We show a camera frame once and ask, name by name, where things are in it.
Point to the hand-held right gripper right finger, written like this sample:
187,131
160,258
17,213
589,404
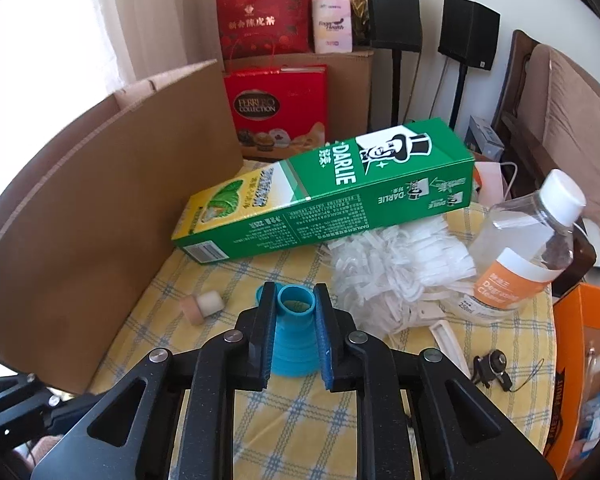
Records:
325,342

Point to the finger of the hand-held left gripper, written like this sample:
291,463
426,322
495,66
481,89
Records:
20,410

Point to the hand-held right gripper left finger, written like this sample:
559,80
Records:
265,332

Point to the blue collapsible funnel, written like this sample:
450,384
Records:
292,347

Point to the white fluffy duster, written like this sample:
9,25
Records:
405,270

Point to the green toothpaste box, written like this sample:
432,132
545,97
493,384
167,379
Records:
330,195

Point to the large cardboard box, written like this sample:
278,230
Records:
105,210

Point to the clear bottle with orange label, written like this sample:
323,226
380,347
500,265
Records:
520,245

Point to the small pink white stopper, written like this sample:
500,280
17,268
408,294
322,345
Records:
202,307

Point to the yellow checked tablecloth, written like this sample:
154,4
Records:
290,435

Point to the red gift box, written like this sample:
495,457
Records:
275,105

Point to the pale pink paper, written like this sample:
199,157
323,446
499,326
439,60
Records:
490,182

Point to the orange cardboard fruit box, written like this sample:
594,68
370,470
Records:
575,320

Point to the brown cardboard box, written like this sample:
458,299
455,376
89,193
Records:
350,90

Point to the blue and white box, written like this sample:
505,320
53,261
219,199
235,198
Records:
485,135

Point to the red floral gift bag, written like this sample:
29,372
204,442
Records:
265,20

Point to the pink carton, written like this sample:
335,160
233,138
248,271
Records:
332,25

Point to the gold wrapped package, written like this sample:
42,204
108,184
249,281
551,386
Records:
361,15

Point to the brown cushioned wooden sofa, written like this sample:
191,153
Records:
570,110

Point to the black speaker on stand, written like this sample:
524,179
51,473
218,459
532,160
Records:
392,10
467,30

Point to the white curtain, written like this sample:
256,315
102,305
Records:
130,15

